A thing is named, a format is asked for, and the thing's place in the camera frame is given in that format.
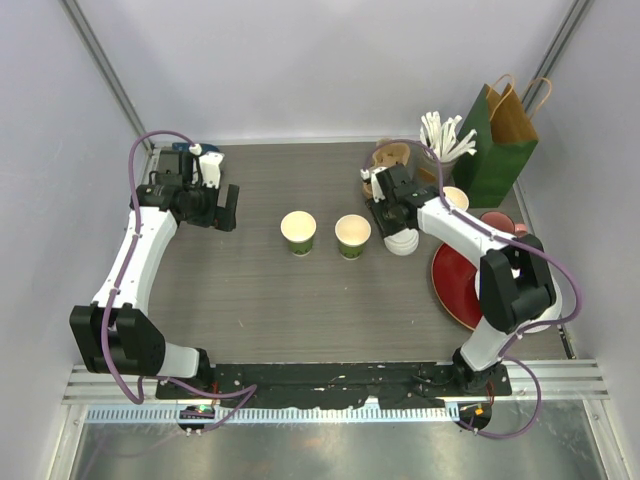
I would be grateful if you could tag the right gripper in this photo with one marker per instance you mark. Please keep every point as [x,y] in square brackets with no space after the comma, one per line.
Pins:
[384,227]

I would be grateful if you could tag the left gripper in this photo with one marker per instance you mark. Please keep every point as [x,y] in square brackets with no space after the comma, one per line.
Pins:
[222,217]

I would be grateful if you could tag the green paper cup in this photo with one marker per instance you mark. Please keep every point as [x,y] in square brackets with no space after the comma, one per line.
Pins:
[352,232]
[299,228]

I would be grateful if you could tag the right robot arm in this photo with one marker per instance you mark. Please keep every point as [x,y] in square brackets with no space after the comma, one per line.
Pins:
[485,348]

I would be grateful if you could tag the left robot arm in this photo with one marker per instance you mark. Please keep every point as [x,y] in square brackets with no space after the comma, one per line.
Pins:
[114,333]

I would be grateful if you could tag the stack of white lids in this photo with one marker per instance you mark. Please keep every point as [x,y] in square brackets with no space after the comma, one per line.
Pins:
[403,243]

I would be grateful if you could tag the grey straw holder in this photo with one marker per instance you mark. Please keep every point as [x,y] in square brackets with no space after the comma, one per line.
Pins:
[426,170]

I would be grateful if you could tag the stack of green cups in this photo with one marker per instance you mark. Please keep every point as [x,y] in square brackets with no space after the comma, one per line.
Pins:
[456,197]

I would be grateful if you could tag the cardboard cup carrier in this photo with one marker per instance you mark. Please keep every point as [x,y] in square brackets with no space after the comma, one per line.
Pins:
[386,154]

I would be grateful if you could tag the white wrapped straws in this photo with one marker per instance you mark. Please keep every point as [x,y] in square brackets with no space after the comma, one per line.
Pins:
[441,137]

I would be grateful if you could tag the blue ceramic dish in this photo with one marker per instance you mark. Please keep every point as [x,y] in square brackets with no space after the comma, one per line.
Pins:
[201,148]

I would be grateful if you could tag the red round tray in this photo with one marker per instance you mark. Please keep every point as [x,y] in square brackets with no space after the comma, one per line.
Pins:
[453,275]

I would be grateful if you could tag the pink speckled mug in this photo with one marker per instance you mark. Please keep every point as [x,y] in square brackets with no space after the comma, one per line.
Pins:
[501,225]

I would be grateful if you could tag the green paper bag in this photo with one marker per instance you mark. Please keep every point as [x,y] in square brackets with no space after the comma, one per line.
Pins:
[505,140]

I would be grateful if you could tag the white plate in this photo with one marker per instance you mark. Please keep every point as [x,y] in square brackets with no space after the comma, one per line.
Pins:
[550,314]

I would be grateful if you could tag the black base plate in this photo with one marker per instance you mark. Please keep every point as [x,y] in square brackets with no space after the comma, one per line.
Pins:
[338,386]

